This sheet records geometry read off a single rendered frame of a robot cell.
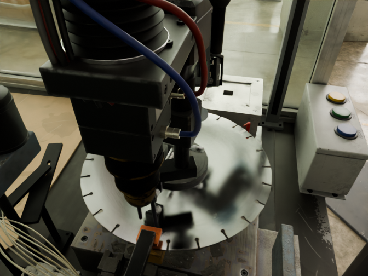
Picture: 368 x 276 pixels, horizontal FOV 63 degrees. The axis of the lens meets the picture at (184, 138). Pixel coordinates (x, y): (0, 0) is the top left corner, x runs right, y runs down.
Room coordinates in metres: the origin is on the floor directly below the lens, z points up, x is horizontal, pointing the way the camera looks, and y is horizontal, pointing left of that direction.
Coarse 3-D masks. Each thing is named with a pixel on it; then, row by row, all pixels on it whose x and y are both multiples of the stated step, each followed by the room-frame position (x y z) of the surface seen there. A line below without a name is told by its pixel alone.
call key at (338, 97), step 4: (332, 92) 0.67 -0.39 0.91; (336, 92) 0.67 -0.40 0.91; (328, 96) 0.66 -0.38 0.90; (332, 96) 0.65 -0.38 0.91; (336, 96) 0.65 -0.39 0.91; (340, 96) 0.65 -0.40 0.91; (344, 96) 0.65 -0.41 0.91; (332, 100) 0.64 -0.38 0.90; (336, 100) 0.64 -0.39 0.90; (340, 100) 0.64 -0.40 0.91
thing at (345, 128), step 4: (340, 124) 0.54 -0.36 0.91; (344, 124) 0.54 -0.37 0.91; (348, 124) 0.54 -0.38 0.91; (340, 128) 0.52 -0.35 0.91; (344, 128) 0.52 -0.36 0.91; (348, 128) 0.52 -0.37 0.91; (352, 128) 0.52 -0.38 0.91; (340, 132) 0.51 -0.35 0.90; (344, 132) 0.51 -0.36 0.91; (348, 132) 0.51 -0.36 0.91; (352, 132) 0.51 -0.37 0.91; (356, 132) 0.51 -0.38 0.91; (348, 136) 0.50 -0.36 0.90; (352, 136) 0.50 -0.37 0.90
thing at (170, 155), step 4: (164, 144) 0.37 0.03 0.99; (168, 144) 0.36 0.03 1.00; (168, 148) 0.37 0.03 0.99; (172, 148) 0.36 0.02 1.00; (192, 148) 0.36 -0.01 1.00; (196, 148) 0.36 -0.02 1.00; (200, 148) 0.36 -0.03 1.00; (204, 148) 0.36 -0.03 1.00; (168, 152) 0.37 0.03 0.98; (172, 152) 0.35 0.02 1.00; (200, 152) 0.35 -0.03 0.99; (168, 156) 0.34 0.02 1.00; (172, 156) 0.34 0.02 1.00
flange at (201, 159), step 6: (204, 150) 0.40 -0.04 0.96; (198, 156) 0.38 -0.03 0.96; (204, 156) 0.38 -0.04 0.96; (198, 162) 0.36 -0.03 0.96; (204, 162) 0.36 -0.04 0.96; (198, 168) 0.35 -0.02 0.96; (204, 168) 0.35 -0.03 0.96; (198, 174) 0.34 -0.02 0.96; (204, 174) 0.34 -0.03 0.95; (180, 180) 0.32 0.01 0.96; (186, 180) 0.32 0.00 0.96; (192, 180) 0.32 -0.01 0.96; (198, 180) 0.33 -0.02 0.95; (168, 186) 0.32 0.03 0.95; (174, 186) 0.32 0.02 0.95; (180, 186) 0.32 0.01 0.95
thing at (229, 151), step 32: (224, 128) 0.47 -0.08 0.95; (96, 160) 0.38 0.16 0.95; (224, 160) 0.38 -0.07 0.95; (256, 160) 0.38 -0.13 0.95; (96, 192) 0.31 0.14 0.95; (192, 192) 0.31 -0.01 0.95; (224, 192) 0.31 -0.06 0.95; (256, 192) 0.31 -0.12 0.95; (128, 224) 0.25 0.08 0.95; (160, 224) 0.25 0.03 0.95; (192, 224) 0.25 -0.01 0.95; (224, 224) 0.25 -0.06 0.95
